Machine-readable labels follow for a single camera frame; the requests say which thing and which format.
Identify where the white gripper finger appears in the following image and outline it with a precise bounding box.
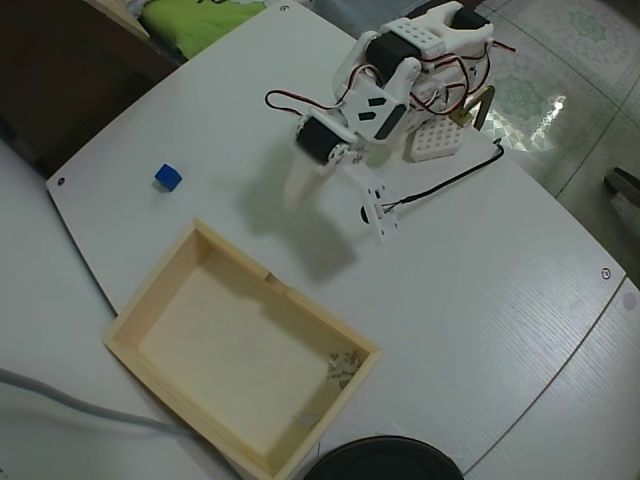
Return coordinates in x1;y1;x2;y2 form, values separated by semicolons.
283;148;331;209

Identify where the green patterned cloth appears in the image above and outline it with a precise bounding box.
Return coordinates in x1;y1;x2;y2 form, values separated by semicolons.
139;0;274;59

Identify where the black camera cable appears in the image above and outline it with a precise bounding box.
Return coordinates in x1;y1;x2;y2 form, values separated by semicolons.
379;139;506;210

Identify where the small blue cube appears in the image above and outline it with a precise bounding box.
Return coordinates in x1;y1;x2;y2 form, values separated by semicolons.
153;162;183;194

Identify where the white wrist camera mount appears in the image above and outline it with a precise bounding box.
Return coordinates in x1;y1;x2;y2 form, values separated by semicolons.
342;159;401;246

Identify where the open wooden box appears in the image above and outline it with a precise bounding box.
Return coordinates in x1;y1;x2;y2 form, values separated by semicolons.
102;217;385;480

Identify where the light wooden plank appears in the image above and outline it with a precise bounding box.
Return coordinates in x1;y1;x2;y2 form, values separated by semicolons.
82;0;151;40

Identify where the red black servo wire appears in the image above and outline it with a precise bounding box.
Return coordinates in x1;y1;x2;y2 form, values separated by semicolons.
414;40;517;114
264;88;351;119

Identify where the dark furniture leg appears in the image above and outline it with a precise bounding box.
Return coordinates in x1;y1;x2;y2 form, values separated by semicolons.
602;167;640;221

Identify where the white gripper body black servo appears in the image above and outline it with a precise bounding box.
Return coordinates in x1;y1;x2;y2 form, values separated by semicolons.
294;112;362;172

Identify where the dark brown furniture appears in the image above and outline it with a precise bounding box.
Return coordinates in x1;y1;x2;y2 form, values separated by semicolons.
0;0;187;176

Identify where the brass table clamp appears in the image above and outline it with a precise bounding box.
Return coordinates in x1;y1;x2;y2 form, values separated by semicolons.
448;84;497;132

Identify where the white perforated base plate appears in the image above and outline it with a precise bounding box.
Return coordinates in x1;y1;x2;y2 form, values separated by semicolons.
403;118;465;164

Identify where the thick grey cable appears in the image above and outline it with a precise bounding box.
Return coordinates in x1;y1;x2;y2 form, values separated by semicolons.
0;367;187;440

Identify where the black round object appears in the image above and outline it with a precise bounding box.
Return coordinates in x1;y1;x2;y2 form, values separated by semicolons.
302;435;464;480

